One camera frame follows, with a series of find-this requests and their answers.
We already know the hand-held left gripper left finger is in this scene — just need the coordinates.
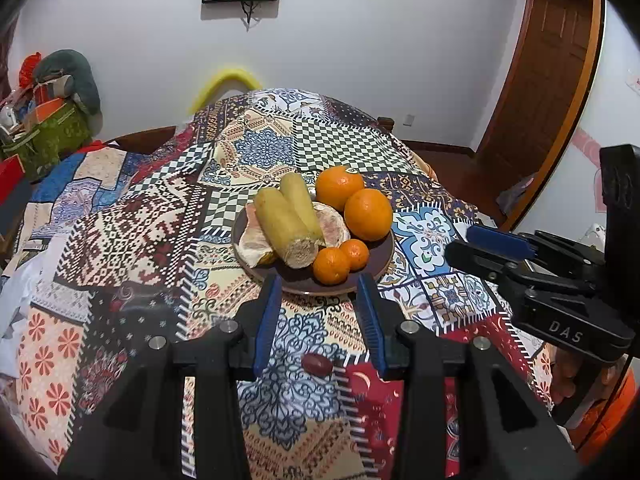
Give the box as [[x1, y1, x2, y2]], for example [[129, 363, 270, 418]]
[[57, 274, 284, 480]]

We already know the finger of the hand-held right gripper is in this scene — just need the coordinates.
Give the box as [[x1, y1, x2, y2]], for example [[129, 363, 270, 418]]
[[445, 239, 596, 296], [466, 225, 607, 281]]

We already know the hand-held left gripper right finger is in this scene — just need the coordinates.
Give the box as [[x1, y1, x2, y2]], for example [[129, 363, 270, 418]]
[[355, 274, 576, 480]]

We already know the dark purple plate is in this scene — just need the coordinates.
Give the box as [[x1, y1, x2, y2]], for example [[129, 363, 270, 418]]
[[231, 187, 396, 296]]

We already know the small tangerine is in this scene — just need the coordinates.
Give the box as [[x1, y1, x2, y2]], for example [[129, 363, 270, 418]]
[[340, 238, 370, 272], [313, 247, 352, 286]]

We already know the pomelo wedge with yellow peel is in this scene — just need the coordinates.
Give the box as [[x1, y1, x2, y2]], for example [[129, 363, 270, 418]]
[[280, 172, 326, 243], [237, 215, 280, 268], [254, 187, 321, 268]]

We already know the peeled pink pomelo segment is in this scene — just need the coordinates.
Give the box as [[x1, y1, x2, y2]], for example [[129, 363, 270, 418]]
[[312, 201, 351, 248]]

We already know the large orange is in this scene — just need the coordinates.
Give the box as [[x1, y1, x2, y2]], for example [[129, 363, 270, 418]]
[[344, 188, 394, 242], [316, 165, 366, 212]]

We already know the person's right hand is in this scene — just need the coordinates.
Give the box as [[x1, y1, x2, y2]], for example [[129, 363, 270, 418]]
[[549, 346, 571, 411]]

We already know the red date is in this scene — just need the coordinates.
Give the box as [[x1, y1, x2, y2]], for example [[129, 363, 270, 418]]
[[302, 353, 332, 376]]

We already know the patchwork printed blanket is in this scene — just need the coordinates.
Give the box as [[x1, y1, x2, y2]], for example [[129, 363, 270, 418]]
[[0, 87, 556, 480]]

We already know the wooden door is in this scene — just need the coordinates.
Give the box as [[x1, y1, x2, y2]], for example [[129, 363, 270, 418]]
[[475, 0, 606, 233]]

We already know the white cloth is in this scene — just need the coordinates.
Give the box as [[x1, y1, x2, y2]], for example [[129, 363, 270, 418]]
[[0, 260, 31, 376]]

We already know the green fabric bag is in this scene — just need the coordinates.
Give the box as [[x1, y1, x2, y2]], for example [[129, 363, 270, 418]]
[[0, 105, 93, 181]]

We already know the red and blue box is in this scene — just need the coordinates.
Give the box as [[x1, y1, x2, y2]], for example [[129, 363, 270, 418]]
[[0, 155, 33, 231]]

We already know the orange box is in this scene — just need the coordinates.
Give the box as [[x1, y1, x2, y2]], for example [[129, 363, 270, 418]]
[[25, 99, 66, 123]]

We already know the grey plush toy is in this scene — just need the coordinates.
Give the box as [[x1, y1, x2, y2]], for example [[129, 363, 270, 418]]
[[32, 49, 102, 116]]

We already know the red ribbon bow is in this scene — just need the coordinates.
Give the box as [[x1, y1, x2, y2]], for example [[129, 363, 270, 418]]
[[19, 52, 41, 86]]

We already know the pink wall sticker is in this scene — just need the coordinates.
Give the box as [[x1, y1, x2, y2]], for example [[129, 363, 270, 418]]
[[572, 130, 608, 213]]

